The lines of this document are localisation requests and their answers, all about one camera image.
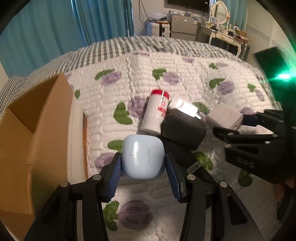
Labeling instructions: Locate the white power adapter cube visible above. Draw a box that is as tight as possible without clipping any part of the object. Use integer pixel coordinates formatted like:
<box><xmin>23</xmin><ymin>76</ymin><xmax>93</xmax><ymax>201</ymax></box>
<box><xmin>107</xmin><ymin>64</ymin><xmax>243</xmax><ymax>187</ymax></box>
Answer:
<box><xmin>205</xmin><ymin>103</ymin><xmax>243</xmax><ymax>130</ymax></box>

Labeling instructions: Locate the light blue earbuds case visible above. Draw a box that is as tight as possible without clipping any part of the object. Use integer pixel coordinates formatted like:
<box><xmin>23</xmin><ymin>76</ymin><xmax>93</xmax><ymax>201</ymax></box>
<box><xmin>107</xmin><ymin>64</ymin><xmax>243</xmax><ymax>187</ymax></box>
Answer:
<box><xmin>121</xmin><ymin>135</ymin><xmax>165</xmax><ymax>180</ymax></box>

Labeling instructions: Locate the black tube bottle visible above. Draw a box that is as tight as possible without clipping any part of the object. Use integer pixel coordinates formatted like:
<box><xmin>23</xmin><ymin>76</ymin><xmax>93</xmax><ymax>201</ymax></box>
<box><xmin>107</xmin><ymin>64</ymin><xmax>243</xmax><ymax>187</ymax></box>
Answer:
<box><xmin>162</xmin><ymin>138</ymin><xmax>216</xmax><ymax>184</ymax></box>

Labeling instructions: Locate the black rectangular box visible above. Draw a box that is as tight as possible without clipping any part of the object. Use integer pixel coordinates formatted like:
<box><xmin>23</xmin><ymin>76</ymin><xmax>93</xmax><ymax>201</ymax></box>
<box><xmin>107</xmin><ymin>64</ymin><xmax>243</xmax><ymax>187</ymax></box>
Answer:
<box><xmin>161</xmin><ymin>109</ymin><xmax>206</xmax><ymax>150</ymax></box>

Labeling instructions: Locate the white charger plug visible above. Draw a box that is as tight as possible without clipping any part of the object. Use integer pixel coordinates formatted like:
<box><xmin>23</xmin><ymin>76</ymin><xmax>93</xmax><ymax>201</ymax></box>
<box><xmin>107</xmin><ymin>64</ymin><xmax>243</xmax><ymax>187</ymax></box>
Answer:
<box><xmin>167</xmin><ymin>95</ymin><xmax>201</xmax><ymax>119</ymax></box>

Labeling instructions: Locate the white bottle red cap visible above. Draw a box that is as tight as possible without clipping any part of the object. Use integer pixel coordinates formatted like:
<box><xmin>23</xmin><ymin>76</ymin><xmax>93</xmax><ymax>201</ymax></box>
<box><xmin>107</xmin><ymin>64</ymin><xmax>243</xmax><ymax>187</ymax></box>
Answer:
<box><xmin>140</xmin><ymin>89</ymin><xmax>170</xmax><ymax>135</ymax></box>

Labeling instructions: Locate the white vanity table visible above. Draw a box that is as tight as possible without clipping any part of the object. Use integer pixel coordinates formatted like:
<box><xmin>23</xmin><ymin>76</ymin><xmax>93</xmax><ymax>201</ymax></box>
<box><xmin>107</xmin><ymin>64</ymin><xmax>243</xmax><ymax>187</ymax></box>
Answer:
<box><xmin>196</xmin><ymin>25</ymin><xmax>250</xmax><ymax>61</ymax></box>

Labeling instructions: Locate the cardboard box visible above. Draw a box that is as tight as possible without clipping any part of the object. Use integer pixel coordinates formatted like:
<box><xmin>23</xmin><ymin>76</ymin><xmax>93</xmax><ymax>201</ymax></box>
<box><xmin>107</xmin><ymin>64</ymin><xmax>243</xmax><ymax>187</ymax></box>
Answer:
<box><xmin>1</xmin><ymin>73</ymin><xmax>88</xmax><ymax>240</ymax></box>

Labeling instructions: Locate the white wardrobe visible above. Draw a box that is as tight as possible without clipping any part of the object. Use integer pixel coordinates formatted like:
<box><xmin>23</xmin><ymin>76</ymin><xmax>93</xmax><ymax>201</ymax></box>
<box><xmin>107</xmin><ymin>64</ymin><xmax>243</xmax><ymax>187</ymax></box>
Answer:
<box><xmin>245</xmin><ymin>16</ymin><xmax>296</xmax><ymax>77</ymax></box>

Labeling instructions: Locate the floral quilted white blanket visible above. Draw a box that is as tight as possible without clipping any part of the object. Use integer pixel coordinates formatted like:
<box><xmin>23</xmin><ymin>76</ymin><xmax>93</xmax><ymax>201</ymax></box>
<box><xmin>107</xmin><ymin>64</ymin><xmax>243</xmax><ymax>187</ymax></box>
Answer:
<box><xmin>66</xmin><ymin>51</ymin><xmax>280</xmax><ymax>240</ymax></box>

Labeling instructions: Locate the blue curtain right window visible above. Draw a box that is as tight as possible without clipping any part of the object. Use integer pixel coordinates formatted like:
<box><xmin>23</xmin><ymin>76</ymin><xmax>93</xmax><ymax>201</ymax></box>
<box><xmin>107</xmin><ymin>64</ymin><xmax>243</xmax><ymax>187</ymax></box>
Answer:
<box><xmin>222</xmin><ymin>0</ymin><xmax>248</xmax><ymax>31</ymax></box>

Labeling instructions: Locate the oval vanity mirror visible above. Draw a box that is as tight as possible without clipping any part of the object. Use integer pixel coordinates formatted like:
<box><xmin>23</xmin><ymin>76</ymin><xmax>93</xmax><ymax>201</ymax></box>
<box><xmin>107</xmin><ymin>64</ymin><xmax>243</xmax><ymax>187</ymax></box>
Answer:
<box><xmin>210</xmin><ymin>1</ymin><xmax>230</xmax><ymax>25</ymax></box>

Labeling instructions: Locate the silver mini fridge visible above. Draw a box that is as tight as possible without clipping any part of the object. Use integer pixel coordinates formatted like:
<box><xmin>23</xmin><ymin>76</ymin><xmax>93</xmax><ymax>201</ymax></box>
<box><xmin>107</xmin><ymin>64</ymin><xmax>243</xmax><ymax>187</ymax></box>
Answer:
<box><xmin>170</xmin><ymin>15</ymin><xmax>198</xmax><ymax>41</ymax></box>

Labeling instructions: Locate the grey checked bed sheet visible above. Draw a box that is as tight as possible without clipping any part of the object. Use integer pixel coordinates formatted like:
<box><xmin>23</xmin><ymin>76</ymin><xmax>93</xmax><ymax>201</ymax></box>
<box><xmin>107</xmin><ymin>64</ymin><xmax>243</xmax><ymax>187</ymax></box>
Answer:
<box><xmin>1</xmin><ymin>36</ymin><xmax>253</xmax><ymax>113</ymax></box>

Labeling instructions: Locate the blue curtain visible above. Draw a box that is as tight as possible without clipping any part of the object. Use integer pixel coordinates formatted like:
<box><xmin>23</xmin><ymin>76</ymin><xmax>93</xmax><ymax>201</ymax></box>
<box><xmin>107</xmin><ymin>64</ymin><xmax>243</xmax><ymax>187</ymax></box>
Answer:
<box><xmin>1</xmin><ymin>1</ymin><xmax>134</xmax><ymax>77</ymax></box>

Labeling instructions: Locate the black wall television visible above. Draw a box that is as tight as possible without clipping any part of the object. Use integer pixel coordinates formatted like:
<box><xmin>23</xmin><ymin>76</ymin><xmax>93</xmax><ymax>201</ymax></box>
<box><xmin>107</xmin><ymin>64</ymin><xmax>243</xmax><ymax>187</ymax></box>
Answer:
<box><xmin>168</xmin><ymin>0</ymin><xmax>210</xmax><ymax>13</ymax></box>

